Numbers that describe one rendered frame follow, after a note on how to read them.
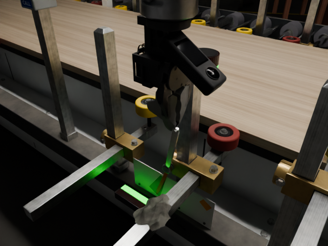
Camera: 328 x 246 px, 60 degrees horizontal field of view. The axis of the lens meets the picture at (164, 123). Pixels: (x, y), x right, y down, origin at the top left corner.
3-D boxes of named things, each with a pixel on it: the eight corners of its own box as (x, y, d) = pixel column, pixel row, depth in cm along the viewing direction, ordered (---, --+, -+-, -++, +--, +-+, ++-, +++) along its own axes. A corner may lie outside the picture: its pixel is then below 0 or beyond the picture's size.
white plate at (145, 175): (210, 231, 71) (214, 204, 66) (134, 184, 85) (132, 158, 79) (211, 229, 72) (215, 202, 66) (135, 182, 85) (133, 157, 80)
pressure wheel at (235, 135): (225, 178, 73) (231, 143, 67) (198, 165, 77) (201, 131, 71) (238, 162, 78) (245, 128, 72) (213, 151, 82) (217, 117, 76)
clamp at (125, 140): (132, 165, 80) (130, 151, 77) (99, 146, 87) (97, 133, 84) (146, 153, 84) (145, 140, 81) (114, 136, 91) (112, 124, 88)
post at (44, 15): (68, 141, 102) (36, 9, 77) (59, 136, 104) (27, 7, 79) (78, 135, 105) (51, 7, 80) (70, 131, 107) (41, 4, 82)
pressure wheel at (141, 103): (164, 137, 88) (164, 105, 82) (138, 140, 87) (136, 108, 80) (159, 123, 94) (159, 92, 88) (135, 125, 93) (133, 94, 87)
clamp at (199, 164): (211, 195, 65) (214, 179, 63) (165, 170, 72) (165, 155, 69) (223, 181, 69) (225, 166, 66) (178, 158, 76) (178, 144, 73)
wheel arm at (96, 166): (34, 225, 63) (30, 212, 61) (26, 217, 65) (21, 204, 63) (157, 134, 92) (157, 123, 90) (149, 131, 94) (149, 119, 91)
